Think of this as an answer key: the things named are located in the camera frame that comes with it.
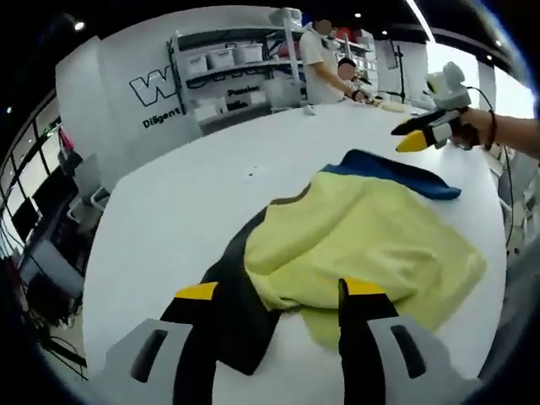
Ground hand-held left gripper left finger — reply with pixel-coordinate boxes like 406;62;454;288
105;281;221;405

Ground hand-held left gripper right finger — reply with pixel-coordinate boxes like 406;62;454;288
337;277;483;405

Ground yellow blue grey garment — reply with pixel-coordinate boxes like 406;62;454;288
197;148;489;377

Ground person's right hand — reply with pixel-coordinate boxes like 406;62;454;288
452;106;493;151

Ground black tripod stand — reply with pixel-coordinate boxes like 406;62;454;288
393;39;413;103

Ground white storage bin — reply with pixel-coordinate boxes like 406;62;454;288
234;40;266;65
185;53;209;78
208;47;235;71

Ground metal storage shelf rack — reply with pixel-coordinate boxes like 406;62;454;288
168;26;305;128

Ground white office chair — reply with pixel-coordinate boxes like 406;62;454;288
66;153;113;221

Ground hanging pink and dark clothes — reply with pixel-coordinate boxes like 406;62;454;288
56;127;84;170

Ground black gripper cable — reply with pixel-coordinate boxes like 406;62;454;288
463;85;521;255

